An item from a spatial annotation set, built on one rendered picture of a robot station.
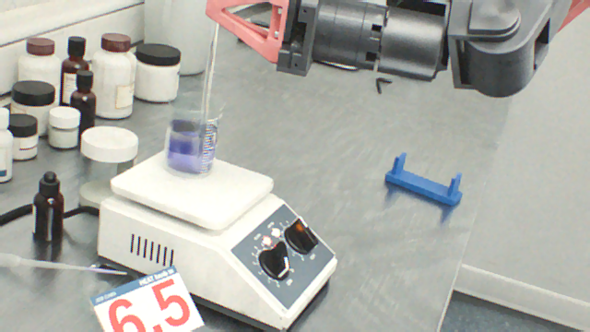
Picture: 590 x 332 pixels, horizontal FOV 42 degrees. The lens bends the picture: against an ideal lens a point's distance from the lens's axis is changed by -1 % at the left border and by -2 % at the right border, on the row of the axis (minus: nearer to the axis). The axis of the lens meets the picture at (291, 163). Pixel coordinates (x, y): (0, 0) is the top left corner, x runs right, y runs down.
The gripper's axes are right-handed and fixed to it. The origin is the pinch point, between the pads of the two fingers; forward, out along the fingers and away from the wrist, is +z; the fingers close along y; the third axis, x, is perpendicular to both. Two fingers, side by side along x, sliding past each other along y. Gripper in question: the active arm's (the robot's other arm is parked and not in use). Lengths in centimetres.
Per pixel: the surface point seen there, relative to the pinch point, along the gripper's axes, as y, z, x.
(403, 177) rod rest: -29.2, -21.1, 24.8
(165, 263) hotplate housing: 7.4, 0.3, 22.0
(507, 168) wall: -135, -56, 61
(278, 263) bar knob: 7.1, -9.7, 19.6
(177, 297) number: 10.8, -1.9, 22.9
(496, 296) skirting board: -132, -62, 99
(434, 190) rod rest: -27.2, -25.3, 24.8
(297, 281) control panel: 5.8, -11.6, 21.9
